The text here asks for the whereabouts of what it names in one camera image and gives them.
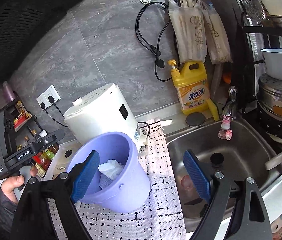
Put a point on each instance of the person's left hand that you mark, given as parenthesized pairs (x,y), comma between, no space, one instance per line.
(8,186)

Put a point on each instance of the dark left jacket sleeve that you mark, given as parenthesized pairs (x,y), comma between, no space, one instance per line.
(7,211)

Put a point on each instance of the chrome faucet with pink filter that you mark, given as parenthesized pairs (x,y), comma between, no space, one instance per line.
(228,114)

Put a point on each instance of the cream induction base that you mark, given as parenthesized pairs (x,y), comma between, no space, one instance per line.
(62,159)

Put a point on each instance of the dark soy sauce bottle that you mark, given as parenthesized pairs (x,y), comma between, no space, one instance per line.
(41,170)

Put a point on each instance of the blue white medicine box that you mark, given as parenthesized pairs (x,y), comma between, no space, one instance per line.
(104,181)

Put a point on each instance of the yellow capped green label bottle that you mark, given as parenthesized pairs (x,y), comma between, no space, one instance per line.
(50,155)

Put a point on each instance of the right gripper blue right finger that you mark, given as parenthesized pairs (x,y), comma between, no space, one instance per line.
(198,175)

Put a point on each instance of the round metal sink plug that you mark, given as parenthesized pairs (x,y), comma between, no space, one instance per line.
(195,119)

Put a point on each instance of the purple plastic bucket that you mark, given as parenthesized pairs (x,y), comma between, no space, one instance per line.
(119,183)

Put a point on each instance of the white enamel mug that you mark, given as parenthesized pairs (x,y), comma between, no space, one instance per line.
(273,62)

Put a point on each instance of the yellow dish soap bottle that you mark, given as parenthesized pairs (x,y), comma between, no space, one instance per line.
(191,85)

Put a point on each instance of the black dish rack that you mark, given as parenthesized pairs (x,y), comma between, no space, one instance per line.
(268,122)

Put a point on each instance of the yellow sponge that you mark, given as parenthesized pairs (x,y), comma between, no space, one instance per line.
(213,109)

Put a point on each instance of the white air fryer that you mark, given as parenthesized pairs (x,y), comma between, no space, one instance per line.
(101,111)

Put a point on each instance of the black kitchen shelf rack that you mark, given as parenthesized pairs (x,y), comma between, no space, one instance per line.
(12,159)

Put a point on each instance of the stainless steel sink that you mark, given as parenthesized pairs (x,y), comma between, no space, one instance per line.
(244,155)

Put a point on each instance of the white tissue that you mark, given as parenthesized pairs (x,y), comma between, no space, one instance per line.
(112,169)

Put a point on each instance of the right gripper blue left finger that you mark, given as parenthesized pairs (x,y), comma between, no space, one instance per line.
(82,174)

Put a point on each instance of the red capped oil bottle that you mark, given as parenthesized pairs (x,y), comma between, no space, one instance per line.
(42,161)

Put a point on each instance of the white top oil dispenser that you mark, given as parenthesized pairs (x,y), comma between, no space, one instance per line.
(43,133)

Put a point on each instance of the stainless steel steamer pot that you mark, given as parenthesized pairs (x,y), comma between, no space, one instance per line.
(270,94)

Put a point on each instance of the small beige hanging bag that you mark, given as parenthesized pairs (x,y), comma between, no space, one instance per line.
(216,37)

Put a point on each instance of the white wall socket panel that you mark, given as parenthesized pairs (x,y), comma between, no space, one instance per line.
(44,97)

